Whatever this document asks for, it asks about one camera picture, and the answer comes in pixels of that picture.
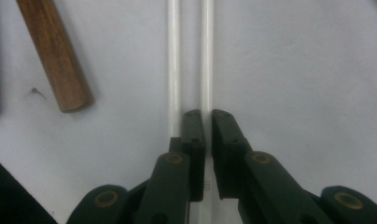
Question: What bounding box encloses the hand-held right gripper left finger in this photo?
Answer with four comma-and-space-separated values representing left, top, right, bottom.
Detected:
169, 108, 207, 203

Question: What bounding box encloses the white chopstick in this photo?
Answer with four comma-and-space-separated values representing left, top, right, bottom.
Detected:
199, 0, 216, 224
166, 0, 182, 139

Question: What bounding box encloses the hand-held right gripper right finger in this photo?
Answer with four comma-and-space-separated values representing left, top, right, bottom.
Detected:
212, 108, 253, 200

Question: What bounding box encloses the white table cover sheet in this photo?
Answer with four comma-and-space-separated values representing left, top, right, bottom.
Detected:
0, 0, 377, 224

